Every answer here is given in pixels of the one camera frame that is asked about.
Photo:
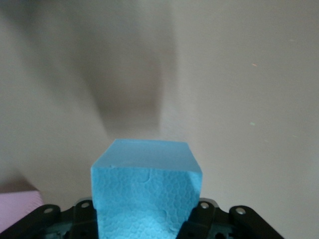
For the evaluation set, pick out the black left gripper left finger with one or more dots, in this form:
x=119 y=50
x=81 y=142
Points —
x=49 y=221

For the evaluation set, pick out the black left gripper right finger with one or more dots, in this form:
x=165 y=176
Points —
x=224 y=224

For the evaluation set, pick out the blue foam cube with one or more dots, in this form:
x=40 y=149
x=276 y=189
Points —
x=144 y=186

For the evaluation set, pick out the brown table cover sheet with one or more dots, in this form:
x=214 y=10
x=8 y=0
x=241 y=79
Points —
x=224 y=74

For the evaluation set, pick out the pink foam cube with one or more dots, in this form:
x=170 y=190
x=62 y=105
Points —
x=17 y=204

